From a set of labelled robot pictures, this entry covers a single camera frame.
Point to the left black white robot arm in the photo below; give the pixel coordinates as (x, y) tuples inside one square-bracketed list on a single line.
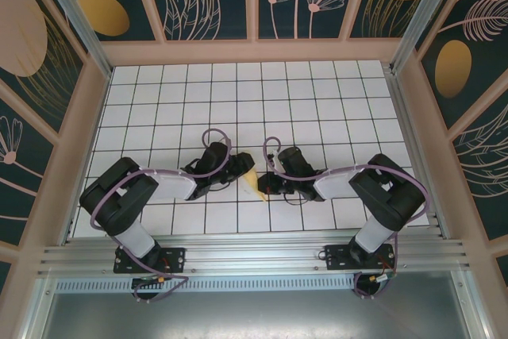
[(119, 196)]

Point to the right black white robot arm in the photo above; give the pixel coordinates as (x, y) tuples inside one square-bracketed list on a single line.
[(391, 196)]

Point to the grey metal sheet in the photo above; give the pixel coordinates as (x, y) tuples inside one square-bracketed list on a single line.
[(254, 315)]

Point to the small black circuit board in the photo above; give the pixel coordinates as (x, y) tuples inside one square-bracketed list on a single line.
[(145, 283)]

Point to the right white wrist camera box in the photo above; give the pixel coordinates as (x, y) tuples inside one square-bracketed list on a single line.
[(275, 159)]

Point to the aluminium mounting rail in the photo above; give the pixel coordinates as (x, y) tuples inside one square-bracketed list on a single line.
[(254, 259)]

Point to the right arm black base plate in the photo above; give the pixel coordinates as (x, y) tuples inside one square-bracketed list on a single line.
[(337, 257)]

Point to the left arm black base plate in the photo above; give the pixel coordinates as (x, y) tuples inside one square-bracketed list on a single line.
[(174, 255)]

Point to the aluminium side rail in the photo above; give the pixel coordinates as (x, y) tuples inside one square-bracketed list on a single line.
[(401, 97)]

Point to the aluminium frame post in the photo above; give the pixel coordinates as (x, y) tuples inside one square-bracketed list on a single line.
[(424, 17), (73, 17)]

